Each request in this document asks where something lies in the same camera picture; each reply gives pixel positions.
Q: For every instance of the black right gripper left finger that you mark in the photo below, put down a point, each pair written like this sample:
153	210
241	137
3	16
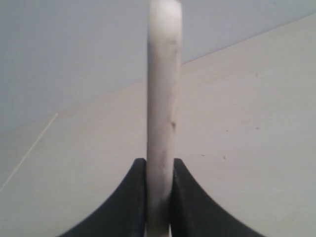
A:
123	214

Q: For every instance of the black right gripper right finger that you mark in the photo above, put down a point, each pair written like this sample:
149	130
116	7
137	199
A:
195	214

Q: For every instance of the wooden paint brush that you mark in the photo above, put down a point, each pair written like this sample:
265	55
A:
164	46

